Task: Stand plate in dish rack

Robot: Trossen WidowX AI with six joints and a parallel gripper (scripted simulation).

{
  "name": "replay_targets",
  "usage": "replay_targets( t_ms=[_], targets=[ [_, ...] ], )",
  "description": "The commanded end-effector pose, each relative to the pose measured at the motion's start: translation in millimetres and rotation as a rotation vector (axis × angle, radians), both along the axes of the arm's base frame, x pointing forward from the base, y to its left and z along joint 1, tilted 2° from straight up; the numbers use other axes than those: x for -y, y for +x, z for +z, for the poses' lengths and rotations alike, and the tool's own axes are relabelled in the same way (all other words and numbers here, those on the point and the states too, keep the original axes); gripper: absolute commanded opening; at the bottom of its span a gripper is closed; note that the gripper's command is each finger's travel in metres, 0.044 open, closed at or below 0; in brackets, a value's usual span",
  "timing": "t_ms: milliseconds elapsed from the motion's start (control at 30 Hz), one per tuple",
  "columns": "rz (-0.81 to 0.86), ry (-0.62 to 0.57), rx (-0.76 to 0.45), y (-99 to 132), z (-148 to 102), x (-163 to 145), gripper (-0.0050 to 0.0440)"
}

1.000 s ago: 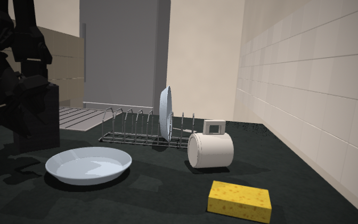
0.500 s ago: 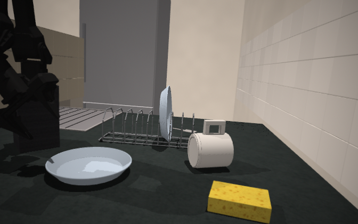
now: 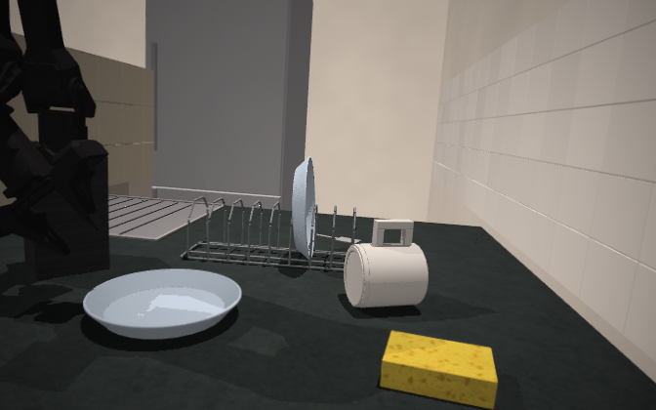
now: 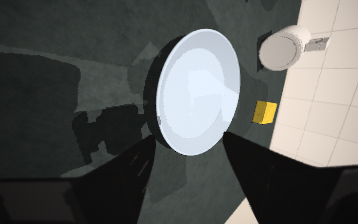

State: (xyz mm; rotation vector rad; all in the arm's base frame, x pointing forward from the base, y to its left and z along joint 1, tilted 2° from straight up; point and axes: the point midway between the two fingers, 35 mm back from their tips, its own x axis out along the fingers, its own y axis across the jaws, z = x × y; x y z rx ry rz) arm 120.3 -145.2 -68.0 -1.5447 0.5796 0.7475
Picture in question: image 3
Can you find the grey metal dish rack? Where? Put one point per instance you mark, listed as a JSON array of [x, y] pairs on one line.
[[228, 244]]

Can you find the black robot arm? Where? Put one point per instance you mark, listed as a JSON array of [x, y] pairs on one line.
[[51, 73]]

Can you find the white round plate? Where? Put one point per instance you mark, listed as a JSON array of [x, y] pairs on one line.
[[303, 202], [162, 303]]

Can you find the beige tiled wall panel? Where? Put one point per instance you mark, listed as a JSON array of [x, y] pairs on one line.
[[125, 130]]

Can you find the grey mug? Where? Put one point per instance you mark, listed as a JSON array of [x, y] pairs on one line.
[[386, 274]]

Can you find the yellow sponge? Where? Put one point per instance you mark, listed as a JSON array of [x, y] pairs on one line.
[[438, 368]]

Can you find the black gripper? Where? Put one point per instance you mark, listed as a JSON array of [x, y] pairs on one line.
[[21, 166]]

